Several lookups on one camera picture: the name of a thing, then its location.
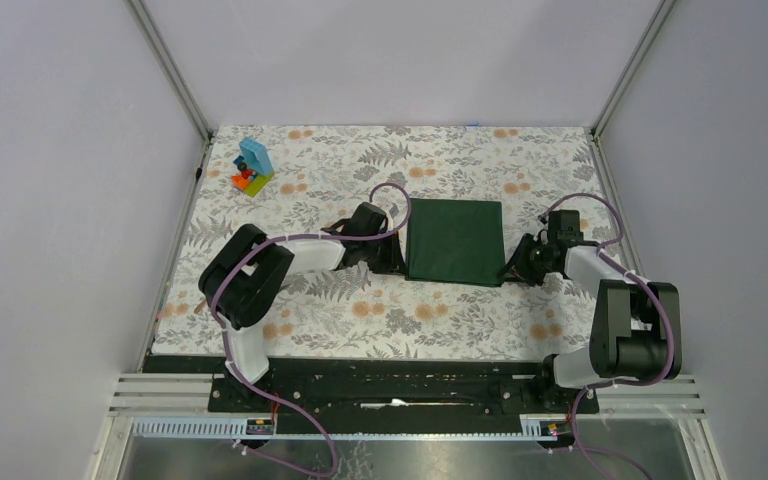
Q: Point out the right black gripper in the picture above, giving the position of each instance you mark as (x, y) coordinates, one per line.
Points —
(511, 271)

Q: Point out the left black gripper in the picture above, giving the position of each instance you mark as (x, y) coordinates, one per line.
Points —
(393, 263)

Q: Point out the dark green cloth napkin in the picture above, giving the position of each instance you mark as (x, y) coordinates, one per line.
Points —
(455, 241)

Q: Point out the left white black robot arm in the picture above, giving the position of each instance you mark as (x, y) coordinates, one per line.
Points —
(242, 281)

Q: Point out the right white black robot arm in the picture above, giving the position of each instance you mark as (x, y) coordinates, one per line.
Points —
(635, 330)

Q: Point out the floral patterned table mat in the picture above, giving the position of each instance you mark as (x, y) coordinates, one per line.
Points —
(321, 173)

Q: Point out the colourful toy brick build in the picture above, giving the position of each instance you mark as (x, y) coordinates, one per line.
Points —
(254, 167)

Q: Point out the aluminium rail right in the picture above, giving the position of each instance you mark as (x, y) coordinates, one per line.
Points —
(677, 398)

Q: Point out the aluminium rail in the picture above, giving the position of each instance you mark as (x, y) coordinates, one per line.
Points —
(138, 393)
(677, 398)

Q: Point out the aluminium rail left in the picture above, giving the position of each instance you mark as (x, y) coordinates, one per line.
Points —
(138, 393)

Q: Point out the right aluminium frame post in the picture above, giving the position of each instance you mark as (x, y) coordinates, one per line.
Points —
(646, 42)

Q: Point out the aluminium frame post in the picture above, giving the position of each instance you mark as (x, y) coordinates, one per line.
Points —
(169, 68)
(646, 42)

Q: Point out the left aluminium frame post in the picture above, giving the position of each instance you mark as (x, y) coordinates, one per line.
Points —
(169, 68)

